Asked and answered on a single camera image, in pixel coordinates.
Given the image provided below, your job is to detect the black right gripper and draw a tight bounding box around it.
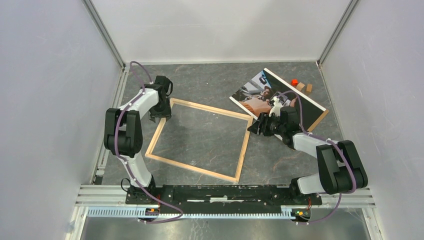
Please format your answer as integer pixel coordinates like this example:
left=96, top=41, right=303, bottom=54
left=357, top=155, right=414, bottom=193
left=247, top=111, right=286, bottom=137

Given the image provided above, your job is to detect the printed photo with white border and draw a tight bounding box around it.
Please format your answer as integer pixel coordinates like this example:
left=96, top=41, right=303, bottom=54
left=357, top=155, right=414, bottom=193
left=229, top=68, right=327, bottom=130

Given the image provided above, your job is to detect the light wooden picture frame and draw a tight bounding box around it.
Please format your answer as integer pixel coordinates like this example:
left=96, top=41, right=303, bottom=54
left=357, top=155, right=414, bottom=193
left=145, top=97, right=254, bottom=183

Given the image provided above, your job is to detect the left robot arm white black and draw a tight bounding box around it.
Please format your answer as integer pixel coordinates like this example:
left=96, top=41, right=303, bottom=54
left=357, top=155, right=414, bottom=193
left=103, top=75, right=173, bottom=204

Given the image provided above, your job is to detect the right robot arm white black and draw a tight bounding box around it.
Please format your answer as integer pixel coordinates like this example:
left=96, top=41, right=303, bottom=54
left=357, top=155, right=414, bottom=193
left=248, top=106, right=368, bottom=204

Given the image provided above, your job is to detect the small wooden cube block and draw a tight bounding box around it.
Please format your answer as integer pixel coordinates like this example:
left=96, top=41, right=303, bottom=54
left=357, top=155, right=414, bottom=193
left=296, top=82, right=306, bottom=92

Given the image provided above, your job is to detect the red cube block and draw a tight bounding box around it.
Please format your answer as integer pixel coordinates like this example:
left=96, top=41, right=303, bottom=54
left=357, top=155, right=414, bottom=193
left=290, top=78, right=299, bottom=87

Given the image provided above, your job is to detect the rectangular wooden block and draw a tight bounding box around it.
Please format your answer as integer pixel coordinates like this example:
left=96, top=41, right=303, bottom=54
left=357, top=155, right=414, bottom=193
left=305, top=83, right=313, bottom=96

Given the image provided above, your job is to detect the brown cardboard backing board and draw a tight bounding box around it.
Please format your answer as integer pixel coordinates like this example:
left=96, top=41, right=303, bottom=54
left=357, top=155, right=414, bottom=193
left=307, top=109, right=329, bottom=132

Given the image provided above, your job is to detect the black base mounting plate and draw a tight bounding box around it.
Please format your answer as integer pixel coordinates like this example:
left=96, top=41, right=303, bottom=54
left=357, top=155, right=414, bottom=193
left=125, top=184, right=323, bottom=215

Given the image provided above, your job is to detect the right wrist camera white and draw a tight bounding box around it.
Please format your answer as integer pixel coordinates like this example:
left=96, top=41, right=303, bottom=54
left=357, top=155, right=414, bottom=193
left=269, top=96, right=284, bottom=117

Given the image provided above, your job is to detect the aluminium rail with comb strip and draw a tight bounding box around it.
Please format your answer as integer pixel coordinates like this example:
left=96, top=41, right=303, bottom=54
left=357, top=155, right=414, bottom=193
left=75, top=185, right=376, bottom=220

